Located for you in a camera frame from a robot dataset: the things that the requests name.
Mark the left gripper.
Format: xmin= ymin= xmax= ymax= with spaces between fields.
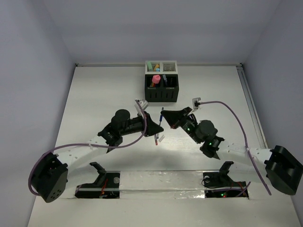
xmin=119 ymin=110 xmax=162 ymax=136

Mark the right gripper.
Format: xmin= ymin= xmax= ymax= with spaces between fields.
xmin=160 ymin=107 xmax=202 ymax=145

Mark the blue ballpoint pen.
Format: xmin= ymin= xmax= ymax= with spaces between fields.
xmin=159 ymin=107 xmax=164 ymax=126

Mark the purple ink pen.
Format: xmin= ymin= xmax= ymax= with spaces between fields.
xmin=162 ymin=74 xmax=168 ymax=87

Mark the orange highlighter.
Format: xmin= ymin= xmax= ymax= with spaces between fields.
xmin=153 ymin=64 xmax=160 ymax=71

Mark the green highlighter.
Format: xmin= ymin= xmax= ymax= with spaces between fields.
xmin=147 ymin=61 xmax=153 ymax=71

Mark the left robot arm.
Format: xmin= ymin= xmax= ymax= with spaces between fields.
xmin=27 ymin=109 xmax=164 ymax=203

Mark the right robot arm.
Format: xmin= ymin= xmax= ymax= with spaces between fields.
xmin=161 ymin=107 xmax=303 ymax=195

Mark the dark red gel pen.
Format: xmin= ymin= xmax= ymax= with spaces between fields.
xmin=154 ymin=135 xmax=158 ymax=146

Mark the clear cap near pens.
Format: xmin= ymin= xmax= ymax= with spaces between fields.
xmin=159 ymin=135 xmax=165 ymax=142

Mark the black slotted organizer box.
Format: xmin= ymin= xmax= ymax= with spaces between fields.
xmin=144 ymin=74 xmax=179 ymax=103

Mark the pink capped marker bundle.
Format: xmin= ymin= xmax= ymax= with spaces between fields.
xmin=151 ymin=75 xmax=161 ymax=87

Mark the white slotted organizer box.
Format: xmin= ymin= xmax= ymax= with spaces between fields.
xmin=145 ymin=61 xmax=178 ymax=74

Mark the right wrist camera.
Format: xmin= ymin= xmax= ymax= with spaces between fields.
xmin=192 ymin=97 xmax=202 ymax=111

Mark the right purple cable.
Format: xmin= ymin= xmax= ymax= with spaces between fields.
xmin=198 ymin=101 xmax=272 ymax=197

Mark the purple cable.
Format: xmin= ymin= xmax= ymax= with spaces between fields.
xmin=198 ymin=101 xmax=272 ymax=197
xmin=27 ymin=100 xmax=149 ymax=196

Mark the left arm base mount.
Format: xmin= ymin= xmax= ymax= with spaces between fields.
xmin=74 ymin=162 xmax=120 ymax=199

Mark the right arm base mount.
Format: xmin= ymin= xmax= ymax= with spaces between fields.
xmin=201 ymin=161 xmax=249 ymax=199

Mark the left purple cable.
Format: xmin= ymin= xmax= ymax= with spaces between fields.
xmin=27 ymin=100 xmax=149 ymax=196

